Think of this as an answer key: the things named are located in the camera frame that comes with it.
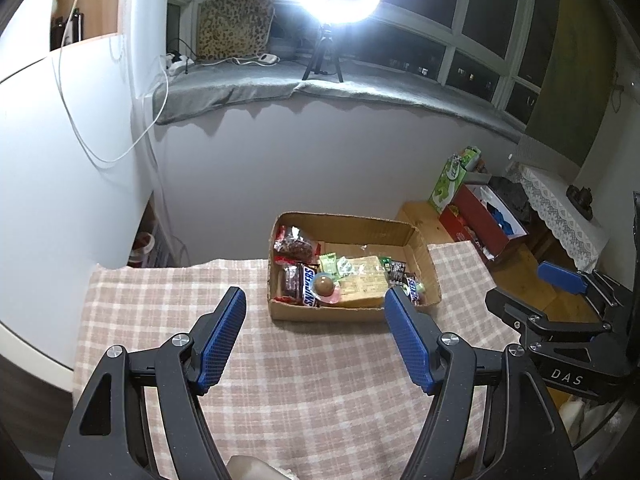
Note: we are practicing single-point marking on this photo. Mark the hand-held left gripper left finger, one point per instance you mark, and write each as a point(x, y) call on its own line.
point(222, 340)

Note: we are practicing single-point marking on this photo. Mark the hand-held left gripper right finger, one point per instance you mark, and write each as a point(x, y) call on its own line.
point(407, 340)

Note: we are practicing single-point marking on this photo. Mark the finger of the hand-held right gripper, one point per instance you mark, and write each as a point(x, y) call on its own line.
point(510, 305)
point(560, 275)

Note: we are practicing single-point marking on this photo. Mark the small black candy packet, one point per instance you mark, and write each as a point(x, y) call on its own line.
point(396, 272)

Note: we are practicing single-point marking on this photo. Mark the large beige cracker packet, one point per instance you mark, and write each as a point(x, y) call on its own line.
point(365, 280)

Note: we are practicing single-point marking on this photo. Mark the cardboard box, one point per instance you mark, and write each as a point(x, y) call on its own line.
point(325, 312)

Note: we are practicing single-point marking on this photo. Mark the red-edged clear date packet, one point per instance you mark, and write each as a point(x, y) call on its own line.
point(295, 244)
point(289, 282)

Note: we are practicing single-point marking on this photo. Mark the brown egg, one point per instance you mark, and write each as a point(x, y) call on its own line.
point(325, 286)

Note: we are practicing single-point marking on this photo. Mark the large brown chocolate bar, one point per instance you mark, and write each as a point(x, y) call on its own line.
point(309, 285)

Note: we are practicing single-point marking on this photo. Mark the white lace cloth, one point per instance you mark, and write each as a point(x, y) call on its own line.
point(565, 220)

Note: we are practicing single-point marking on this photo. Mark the white plastic bags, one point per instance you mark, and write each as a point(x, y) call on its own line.
point(590, 420)

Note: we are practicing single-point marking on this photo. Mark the dark figurine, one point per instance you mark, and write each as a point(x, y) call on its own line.
point(580, 199)

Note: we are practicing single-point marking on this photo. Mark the plaid tablecloth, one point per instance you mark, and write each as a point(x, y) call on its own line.
point(300, 385)

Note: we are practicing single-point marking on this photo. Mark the red box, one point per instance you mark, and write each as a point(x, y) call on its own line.
point(475, 220)

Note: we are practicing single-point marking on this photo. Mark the black bag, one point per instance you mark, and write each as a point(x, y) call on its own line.
point(510, 197)

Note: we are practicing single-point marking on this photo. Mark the red and white bucket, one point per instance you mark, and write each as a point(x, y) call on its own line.
point(141, 250)

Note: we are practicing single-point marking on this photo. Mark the green carton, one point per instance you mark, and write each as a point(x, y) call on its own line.
point(450, 185)

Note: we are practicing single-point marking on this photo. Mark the white cabinet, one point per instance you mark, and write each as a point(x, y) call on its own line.
point(60, 235)

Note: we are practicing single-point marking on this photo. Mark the dark curtain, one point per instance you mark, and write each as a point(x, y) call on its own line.
point(580, 70)

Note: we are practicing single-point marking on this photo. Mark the grey windowsill blanket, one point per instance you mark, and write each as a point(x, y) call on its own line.
point(350, 92)

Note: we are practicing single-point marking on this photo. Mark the white power strip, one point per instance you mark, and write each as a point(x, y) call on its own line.
point(178, 63)

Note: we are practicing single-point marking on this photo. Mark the white adapter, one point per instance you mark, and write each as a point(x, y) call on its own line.
point(268, 59)

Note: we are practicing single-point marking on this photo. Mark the black tripod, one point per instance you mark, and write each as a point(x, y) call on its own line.
point(322, 52)

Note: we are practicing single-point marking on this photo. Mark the leopard print cushion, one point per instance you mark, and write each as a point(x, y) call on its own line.
point(235, 27)

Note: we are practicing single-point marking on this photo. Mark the dark bottle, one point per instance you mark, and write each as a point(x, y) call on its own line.
point(76, 24)

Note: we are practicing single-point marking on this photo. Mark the wooden shelf niche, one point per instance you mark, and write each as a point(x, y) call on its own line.
point(100, 0)

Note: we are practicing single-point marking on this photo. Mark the window with white frame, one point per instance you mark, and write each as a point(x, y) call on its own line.
point(425, 0)

